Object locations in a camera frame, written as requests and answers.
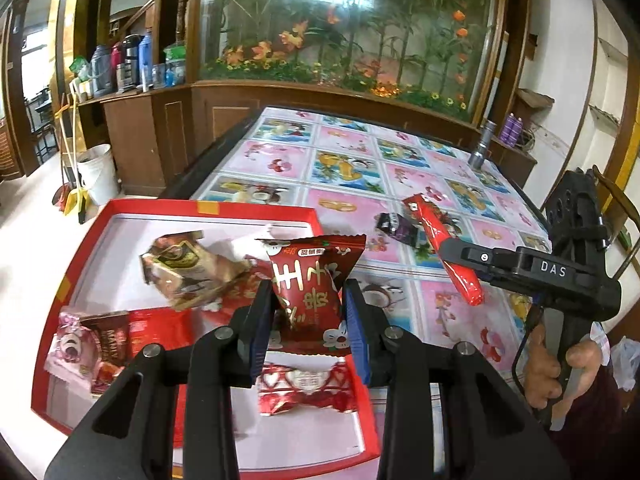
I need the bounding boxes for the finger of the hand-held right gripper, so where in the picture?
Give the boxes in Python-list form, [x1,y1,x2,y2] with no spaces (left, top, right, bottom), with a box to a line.
[439,239,521,283]

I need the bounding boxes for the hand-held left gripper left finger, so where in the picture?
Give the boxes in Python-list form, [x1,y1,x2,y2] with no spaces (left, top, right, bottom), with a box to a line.
[45,277,275,480]

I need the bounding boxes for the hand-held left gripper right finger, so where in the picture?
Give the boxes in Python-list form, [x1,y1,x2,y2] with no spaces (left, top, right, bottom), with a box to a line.
[341,277,571,480]

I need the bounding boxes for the red heart print packet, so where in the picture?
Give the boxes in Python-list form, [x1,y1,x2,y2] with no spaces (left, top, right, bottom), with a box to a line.
[256,360,357,416]

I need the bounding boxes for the large red flowered snack packet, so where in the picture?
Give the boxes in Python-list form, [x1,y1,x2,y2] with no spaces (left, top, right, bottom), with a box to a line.
[255,234,367,358]

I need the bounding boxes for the brown tan snack packet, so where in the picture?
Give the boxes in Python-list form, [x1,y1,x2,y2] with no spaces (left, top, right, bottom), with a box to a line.
[140,230,253,311]

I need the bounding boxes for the maroon chocolate packet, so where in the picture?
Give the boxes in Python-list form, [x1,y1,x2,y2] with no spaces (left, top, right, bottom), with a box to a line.
[80,310,132,396]

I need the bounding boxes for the red gift box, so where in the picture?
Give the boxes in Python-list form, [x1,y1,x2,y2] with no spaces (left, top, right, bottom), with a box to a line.
[31,199,381,476]

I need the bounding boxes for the pink snack packet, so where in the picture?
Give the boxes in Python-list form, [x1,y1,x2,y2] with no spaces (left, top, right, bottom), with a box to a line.
[45,310,101,378]

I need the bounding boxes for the person's right forearm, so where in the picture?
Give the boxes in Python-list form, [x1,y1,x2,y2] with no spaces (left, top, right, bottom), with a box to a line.
[545,350,640,480]

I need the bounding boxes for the person's right hand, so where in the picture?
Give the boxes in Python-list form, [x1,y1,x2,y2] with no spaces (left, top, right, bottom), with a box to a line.
[521,321,608,413]

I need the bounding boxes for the small red flowered packet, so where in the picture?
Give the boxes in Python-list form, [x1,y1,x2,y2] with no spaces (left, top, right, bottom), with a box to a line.
[420,187,466,251]

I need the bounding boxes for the black purple snack packet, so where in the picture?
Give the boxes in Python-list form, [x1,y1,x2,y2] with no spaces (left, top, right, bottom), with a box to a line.
[375,211,423,248]

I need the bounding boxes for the white plastic bag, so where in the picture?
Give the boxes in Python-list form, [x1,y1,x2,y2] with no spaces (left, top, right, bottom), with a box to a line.
[610,337,640,393]

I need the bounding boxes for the wooden chair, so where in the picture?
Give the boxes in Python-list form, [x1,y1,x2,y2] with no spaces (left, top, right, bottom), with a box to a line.
[592,165,640,241]

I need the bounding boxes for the silver flashlight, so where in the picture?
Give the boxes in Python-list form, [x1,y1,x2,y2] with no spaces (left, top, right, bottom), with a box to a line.
[468,120,496,168]

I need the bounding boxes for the printed tablecloth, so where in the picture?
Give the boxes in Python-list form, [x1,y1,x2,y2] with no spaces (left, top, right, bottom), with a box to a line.
[192,106,556,396]

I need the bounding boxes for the yellow broom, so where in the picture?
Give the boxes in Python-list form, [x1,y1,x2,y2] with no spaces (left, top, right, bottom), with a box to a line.
[54,92,90,224]

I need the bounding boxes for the white bucket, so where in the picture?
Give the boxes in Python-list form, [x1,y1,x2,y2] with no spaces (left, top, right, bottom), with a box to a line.
[76,144,120,206]

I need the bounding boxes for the red dustpan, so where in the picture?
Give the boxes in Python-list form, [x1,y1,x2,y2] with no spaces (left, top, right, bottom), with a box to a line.
[56,182,76,216]

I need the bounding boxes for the green lidded container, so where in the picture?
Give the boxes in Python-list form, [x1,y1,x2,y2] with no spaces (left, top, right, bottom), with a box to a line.
[165,44,187,86]

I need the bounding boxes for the black stool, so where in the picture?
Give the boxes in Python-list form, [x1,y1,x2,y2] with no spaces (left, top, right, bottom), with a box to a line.
[29,89,57,162]

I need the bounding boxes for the blue thermos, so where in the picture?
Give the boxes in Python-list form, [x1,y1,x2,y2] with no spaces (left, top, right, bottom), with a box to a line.
[139,30,155,92]

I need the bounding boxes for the black thermos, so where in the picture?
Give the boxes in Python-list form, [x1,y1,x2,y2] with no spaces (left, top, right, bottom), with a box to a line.
[122,34,142,91]

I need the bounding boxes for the grey thermos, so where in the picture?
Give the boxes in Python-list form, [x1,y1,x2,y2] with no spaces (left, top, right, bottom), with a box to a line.
[90,44,115,98]

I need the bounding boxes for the black cable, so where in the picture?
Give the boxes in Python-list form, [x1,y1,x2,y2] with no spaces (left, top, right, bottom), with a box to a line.
[511,304,545,397]

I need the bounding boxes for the wooden wall shelf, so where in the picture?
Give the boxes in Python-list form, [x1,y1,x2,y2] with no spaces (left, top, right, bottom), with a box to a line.
[517,89,555,111]

